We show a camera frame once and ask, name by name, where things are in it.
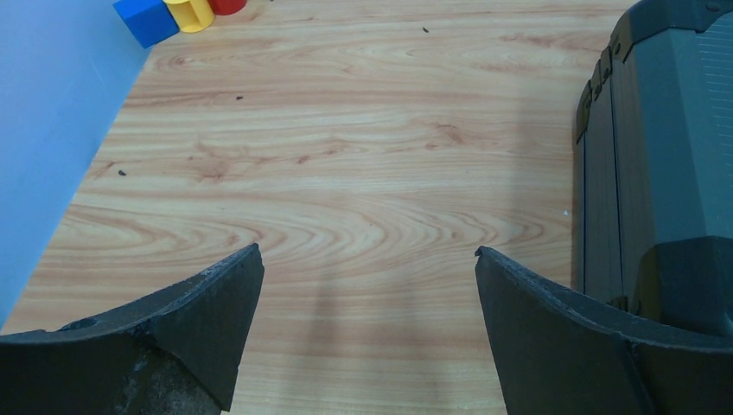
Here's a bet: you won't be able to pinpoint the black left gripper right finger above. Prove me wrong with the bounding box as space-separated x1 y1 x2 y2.
475 246 732 414

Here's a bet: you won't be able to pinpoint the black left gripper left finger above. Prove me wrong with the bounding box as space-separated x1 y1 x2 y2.
1 244 265 414

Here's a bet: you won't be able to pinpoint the black poker set case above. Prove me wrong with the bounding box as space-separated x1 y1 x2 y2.
571 1 732 337

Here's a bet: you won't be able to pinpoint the colourful round toy blocks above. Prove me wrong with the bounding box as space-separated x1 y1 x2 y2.
113 0 248 48

